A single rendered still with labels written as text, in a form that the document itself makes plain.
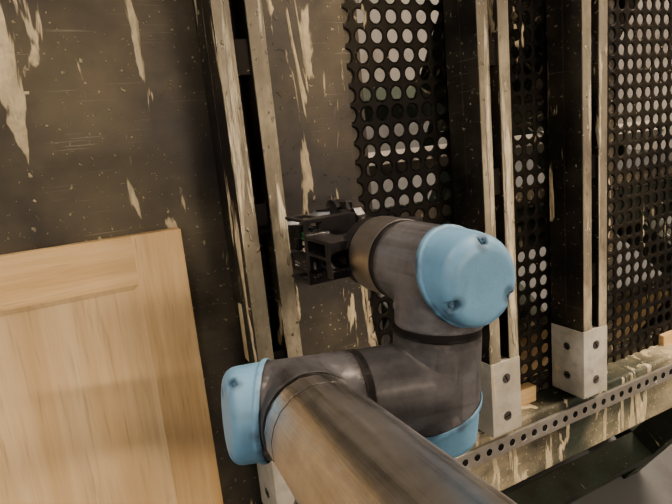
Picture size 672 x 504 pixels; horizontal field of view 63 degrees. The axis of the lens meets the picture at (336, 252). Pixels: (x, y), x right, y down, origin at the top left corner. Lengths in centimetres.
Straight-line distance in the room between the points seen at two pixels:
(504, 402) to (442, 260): 56
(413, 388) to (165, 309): 35
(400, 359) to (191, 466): 40
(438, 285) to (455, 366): 8
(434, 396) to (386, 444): 19
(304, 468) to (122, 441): 46
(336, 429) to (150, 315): 43
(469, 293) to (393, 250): 8
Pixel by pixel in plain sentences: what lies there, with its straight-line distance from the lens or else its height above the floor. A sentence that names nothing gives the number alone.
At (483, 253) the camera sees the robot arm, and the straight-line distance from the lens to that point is 42.
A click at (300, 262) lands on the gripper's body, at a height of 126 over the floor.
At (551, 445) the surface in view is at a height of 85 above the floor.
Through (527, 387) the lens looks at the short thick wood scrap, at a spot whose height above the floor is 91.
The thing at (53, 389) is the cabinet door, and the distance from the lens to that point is 71.
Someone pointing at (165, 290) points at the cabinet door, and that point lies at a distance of 69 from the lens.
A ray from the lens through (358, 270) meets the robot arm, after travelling 52.
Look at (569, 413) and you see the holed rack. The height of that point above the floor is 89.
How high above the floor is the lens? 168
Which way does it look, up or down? 42 degrees down
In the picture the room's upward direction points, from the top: 14 degrees clockwise
